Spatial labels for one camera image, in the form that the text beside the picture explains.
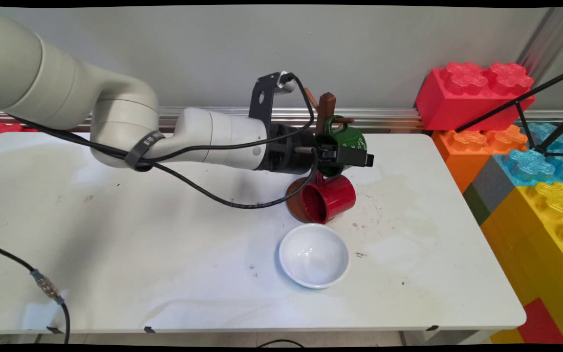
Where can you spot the black camera bracket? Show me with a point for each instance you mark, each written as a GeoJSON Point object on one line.
{"type": "Point", "coordinates": [262, 98]}

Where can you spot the aluminium rail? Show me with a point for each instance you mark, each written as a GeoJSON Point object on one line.
{"type": "Point", "coordinates": [384, 117]}

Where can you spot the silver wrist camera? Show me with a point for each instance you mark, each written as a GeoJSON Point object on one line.
{"type": "Point", "coordinates": [287, 84]}

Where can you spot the red mug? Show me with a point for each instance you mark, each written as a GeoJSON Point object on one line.
{"type": "Point", "coordinates": [337, 198]}

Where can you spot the white ceramic bowl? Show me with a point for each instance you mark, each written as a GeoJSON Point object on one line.
{"type": "Point", "coordinates": [314, 256]}

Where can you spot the orange toy block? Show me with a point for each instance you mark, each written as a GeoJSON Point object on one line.
{"type": "Point", "coordinates": [462, 151]}

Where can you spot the brown wooden mug tree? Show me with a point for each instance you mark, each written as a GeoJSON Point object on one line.
{"type": "Point", "coordinates": [327, 105]}

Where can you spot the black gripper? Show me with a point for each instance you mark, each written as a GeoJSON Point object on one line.
{"type": "Point", "coordinates": [286, 151]}

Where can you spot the green enamel mug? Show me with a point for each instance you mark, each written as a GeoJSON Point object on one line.
{"type": "Point", "coordinates": [355, 139]}

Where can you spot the blue toy block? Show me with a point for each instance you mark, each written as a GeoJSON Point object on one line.
{"type": "Point", "coordinates": [530, 166]}

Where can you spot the big red toy block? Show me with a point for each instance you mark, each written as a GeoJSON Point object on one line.
{"type": "Point", "coordinates": [457, 102]}

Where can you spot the yellow toy block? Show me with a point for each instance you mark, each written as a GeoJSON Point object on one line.
{"type": "Point", "coordinates": [540, 234]}

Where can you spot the black tripod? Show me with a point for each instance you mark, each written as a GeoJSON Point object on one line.
{"type": "Point", "coordinates": [521, 101]}

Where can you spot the dark green toy block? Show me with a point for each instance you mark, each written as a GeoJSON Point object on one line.
{"type": "Point", "coordinates": [476, 205]}

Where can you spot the flat red toy block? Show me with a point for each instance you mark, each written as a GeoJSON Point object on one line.
{"type": "Point", "coordinates": [543, 325]}

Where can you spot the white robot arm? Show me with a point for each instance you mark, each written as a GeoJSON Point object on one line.
{"type": "Point", "coordinates": [66, 83]}

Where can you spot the grey toy block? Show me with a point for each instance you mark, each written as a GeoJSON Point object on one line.
{"type": "Point", "coordinates": [491, 183]}

